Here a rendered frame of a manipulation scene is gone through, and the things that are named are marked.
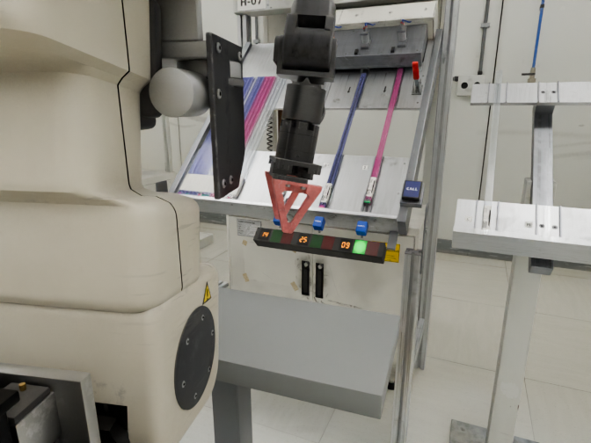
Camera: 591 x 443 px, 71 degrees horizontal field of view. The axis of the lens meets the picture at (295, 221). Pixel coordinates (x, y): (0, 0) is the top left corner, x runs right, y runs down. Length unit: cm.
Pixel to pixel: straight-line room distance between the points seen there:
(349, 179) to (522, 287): 50
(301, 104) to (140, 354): 38
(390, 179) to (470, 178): 189
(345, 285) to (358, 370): 81
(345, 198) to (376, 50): 50
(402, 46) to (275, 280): 89
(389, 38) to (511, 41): 162
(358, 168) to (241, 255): 65
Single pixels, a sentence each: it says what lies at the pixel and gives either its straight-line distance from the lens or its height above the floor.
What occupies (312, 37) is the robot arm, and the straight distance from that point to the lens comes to 61.
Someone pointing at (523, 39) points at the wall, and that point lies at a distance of 295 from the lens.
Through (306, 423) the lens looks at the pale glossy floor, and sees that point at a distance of 147.
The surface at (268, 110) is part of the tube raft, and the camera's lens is 135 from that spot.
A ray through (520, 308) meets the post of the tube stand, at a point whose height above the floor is 50.
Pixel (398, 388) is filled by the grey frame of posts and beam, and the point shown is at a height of 26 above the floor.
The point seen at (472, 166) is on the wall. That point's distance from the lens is 294.
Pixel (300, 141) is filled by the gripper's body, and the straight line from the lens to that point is 59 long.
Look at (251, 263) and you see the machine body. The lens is 156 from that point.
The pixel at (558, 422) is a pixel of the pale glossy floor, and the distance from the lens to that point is 170.
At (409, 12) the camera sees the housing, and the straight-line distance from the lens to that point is 145.
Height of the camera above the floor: 98
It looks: 15 degrees down
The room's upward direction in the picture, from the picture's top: straight up
